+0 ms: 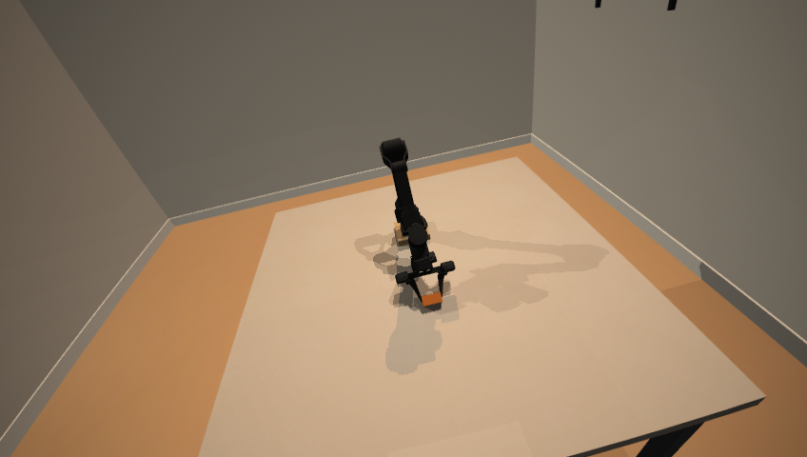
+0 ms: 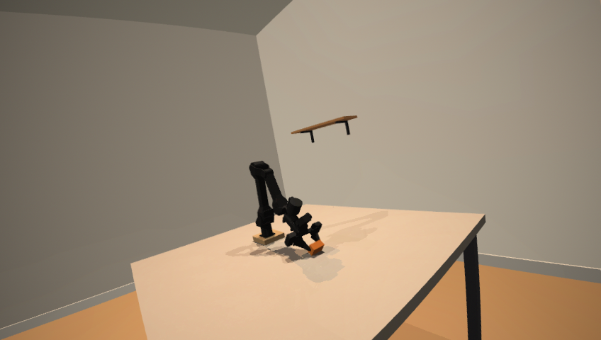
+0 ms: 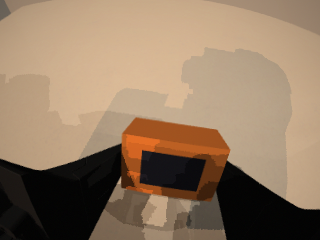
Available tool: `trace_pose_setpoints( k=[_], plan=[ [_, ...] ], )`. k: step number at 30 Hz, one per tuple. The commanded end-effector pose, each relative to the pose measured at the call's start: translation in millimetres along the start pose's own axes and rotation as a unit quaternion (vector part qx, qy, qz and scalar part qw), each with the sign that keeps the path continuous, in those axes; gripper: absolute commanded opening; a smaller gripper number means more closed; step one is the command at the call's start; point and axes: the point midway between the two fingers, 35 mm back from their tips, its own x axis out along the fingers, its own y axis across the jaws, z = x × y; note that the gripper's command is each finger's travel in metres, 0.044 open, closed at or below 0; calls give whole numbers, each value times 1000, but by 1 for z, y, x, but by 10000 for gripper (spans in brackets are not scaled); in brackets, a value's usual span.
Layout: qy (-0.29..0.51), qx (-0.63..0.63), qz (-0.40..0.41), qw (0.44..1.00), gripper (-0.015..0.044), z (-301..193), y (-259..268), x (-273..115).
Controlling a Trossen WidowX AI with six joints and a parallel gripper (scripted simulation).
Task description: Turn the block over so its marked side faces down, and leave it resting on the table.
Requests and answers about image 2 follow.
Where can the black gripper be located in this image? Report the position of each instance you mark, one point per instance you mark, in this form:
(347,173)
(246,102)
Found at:
(295,237)

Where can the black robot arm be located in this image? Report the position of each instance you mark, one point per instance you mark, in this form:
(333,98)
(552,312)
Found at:
(261,173)

